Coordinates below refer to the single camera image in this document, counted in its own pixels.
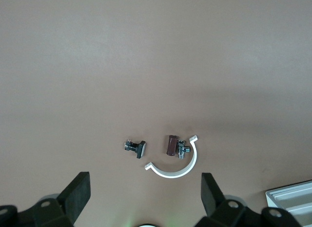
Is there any chrome angle valve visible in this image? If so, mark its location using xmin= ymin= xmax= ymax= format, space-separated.
xmin=175 ymin=140 xmax=192 ymax=160

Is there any brown cylinder handle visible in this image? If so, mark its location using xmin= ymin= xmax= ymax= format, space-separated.
xmin=165 ymin=134 xmax=178 ymax=157

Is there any white drawer cabinet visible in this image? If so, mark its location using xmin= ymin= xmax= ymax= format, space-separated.
xmin=265 ymin=180 xmax=312 ymax=227

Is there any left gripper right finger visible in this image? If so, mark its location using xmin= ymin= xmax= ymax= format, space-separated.
xmin=195 ymin=173 xmax=263 ymax=227

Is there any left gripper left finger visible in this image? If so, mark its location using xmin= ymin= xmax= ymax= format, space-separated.
xmin=17 ymin=171 xmax=92 ymax=227

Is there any white half-ring pipe clamp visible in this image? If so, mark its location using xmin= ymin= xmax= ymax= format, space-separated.
xmin=144 ymin=135 xmax=198 ymax=179

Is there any small black clip part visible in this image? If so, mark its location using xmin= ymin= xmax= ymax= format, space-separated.
xmin=123 ymin=138 xmax=148 ymax=160

